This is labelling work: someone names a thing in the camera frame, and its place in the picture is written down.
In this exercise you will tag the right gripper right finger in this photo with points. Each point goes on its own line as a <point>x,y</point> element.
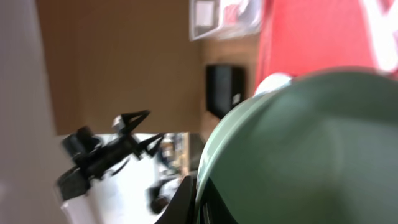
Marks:
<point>212,208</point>

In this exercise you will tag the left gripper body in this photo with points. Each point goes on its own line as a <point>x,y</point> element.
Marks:
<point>95,164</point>

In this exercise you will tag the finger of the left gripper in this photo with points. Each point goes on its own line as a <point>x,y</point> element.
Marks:
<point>132,120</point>
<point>150,146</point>

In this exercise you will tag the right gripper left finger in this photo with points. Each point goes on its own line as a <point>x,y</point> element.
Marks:
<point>180,195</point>

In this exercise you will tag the green small bowl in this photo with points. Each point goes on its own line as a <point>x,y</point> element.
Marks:
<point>321,150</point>

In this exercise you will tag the light blue plate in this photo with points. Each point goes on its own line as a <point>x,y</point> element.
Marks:
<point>273,82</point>

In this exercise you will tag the red snack wrapper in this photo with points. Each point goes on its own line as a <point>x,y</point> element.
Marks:
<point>231,9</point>

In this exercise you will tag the white plastic fork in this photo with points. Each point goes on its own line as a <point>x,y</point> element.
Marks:
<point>381,25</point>

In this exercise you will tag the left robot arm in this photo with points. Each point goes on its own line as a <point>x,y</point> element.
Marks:
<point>72,186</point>

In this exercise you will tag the black plastic tray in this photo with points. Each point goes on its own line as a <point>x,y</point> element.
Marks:
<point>225,88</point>

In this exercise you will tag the clear plastic bin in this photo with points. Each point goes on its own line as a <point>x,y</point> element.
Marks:
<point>249,22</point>

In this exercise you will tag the red serving tray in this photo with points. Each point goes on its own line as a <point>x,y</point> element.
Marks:
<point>302,36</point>

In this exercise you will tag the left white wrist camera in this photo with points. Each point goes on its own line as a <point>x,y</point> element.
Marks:
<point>118,123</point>

